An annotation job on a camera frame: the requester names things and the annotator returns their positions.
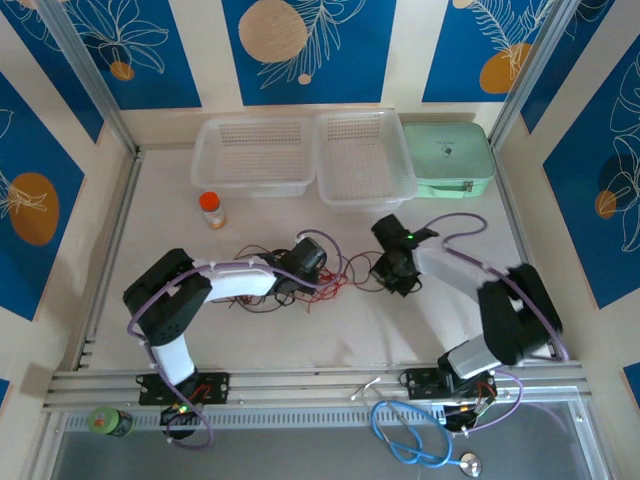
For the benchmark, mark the green lid dark jar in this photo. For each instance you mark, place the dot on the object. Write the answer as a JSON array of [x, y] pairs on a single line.
[[107, 421]]

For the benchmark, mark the aluminium frame post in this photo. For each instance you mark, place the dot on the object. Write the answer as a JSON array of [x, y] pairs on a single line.
[[530, 70], [90, 75]]

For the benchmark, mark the aluminium table edge rail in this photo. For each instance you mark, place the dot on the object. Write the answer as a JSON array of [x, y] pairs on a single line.
[[310, 385]]

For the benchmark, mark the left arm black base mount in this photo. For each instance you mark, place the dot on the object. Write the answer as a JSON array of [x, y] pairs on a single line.
[[215, 387]]

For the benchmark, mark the narrow white perforated plastic basket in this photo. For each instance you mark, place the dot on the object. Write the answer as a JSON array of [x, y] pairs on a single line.
[[365, 160]]

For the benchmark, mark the wide white perforated plastic basket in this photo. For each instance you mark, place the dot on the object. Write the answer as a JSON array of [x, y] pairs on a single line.
[[255, 155]]

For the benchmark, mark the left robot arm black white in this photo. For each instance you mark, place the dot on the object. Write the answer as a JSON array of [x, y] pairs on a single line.
[[170, 310]]

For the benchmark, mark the blue stethoscope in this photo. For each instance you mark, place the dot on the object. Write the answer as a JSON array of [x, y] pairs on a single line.
[[395, 452]]

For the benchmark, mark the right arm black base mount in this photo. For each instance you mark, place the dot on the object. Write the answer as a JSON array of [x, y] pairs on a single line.
[[422, 382]]

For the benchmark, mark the orange lid pill bottle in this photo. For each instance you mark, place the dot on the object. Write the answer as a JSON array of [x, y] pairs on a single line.
[[212, 210]]

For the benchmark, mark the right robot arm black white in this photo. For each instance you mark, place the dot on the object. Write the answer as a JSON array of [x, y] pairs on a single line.
[[505, 320]]

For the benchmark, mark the mint green zipper case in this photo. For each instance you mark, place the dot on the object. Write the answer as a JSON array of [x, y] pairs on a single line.
[[447, 160]]

